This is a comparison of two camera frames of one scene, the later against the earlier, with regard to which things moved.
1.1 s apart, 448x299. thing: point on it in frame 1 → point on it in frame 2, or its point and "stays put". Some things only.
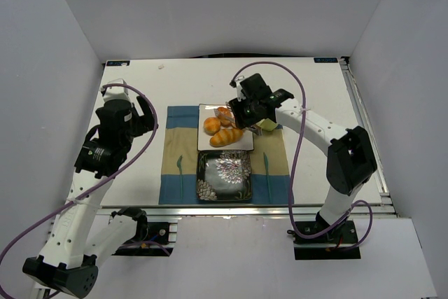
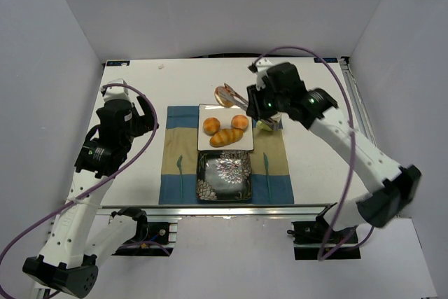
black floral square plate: (224, 175) stays put
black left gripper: (141, 121) stays put
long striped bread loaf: (226, 136) stays put
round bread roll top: (225, 117) → (222, 100)
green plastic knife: (266, 163) stays put
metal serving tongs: (227, 114) → (229, 94)
